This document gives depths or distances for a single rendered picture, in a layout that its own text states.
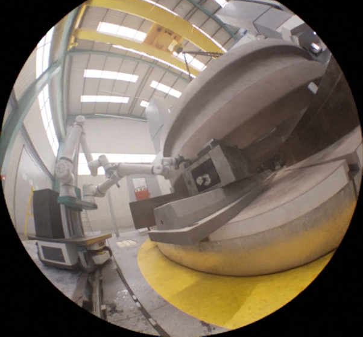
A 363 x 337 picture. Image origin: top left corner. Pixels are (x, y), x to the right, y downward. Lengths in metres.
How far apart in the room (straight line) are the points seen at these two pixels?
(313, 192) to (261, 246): 0.27
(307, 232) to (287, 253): 0.11
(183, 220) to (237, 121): 0.87
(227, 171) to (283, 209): 0.36
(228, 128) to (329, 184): 0.87
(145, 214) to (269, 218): 1.47
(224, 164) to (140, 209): 1.30
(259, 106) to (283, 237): 0.90
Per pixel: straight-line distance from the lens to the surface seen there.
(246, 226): 0.48
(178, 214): 0.43
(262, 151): 5.58
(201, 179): 0.76
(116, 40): 11.25
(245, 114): 1.07
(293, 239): 0.53
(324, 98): 1.11
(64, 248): 1.33
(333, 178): 0.49
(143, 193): 1.72
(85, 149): 1.48
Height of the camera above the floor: 0.42
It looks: 24 degrees up
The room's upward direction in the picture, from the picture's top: 20 degrees counter-clockwise
